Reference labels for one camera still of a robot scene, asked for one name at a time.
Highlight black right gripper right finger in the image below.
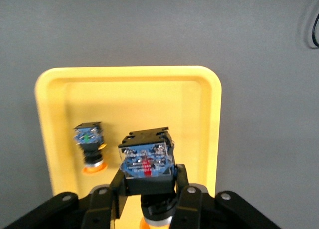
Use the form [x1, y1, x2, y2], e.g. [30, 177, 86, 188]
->
[169, 164, 281, 229]

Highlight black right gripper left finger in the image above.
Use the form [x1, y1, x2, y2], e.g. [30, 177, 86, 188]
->
[4, 169, 130, 229]

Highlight yellow push button red-marked base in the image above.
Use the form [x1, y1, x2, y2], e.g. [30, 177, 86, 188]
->
[117, 126, 178, 229]

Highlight yellow push button green-marked base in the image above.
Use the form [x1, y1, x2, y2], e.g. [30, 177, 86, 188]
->
[73, 121, 108, 176]

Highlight yellow plastic tray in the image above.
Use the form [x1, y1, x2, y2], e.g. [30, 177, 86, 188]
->
[34, 65, 222, 229]

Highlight black loose cable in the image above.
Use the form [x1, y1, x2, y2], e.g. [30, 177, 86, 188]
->
[310, 11, 319, 50]

